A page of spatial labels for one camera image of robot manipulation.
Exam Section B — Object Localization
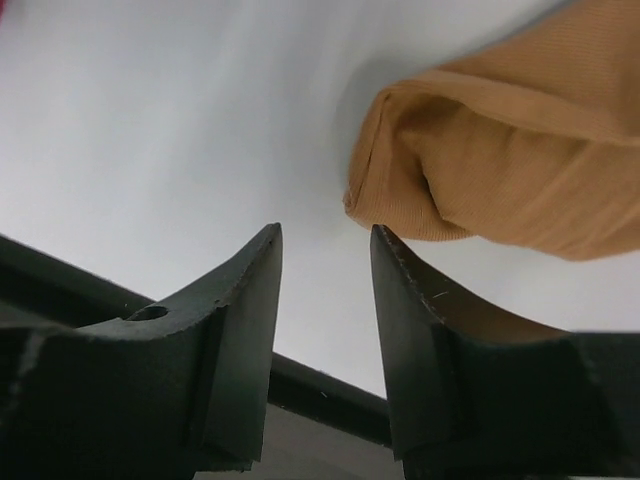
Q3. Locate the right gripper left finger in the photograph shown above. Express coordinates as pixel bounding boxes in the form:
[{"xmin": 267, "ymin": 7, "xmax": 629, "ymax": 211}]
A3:
[{"xmin": 1, "ymin": 223, "xmax": 283, "ymax": 479}]

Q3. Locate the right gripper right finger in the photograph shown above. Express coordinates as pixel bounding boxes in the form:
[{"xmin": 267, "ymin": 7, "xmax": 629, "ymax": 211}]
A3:
[{"xmin": 370, "ymin": 225, "xmax": 639, "ymax": 479}]

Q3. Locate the tan tank top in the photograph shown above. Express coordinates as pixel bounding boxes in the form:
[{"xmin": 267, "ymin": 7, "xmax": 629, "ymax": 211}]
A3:
[{"xmin": 344, "ymin": 1, "xmax": 639, "ymax": 261}]

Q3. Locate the red tank top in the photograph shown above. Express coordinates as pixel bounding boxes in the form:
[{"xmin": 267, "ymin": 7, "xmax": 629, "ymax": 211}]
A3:
[{"xmin": 0, "ymin": 0, "xmax": 9, "ymax": 18}]

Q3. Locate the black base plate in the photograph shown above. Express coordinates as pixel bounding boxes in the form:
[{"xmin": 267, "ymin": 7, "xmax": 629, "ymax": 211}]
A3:
[{"xmin": 1, "ymin": 236, "xmax": 391, "ymax": 448}]

